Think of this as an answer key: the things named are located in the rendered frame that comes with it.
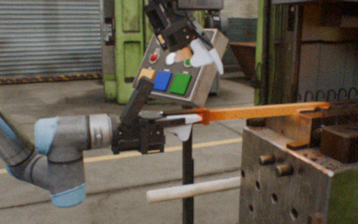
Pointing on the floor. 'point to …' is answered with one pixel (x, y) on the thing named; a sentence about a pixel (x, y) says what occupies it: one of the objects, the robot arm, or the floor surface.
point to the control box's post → (187, 174)
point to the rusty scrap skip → (245, 57)
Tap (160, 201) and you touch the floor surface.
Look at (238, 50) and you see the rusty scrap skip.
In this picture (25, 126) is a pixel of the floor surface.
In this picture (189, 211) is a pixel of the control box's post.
